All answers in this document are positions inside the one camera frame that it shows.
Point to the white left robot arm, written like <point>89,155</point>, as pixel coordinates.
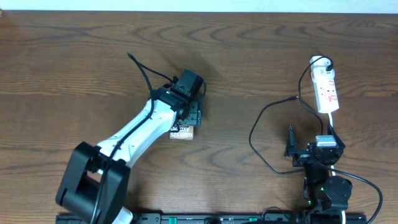
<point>94,185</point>

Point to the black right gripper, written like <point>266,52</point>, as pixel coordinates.
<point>301,156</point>

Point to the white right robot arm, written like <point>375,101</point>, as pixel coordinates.
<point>327,194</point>

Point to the white usb wall charger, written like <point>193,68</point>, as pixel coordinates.
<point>322,65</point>

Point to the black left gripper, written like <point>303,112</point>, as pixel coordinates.
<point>196,119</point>

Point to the white power strip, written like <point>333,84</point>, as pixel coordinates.
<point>325,89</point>

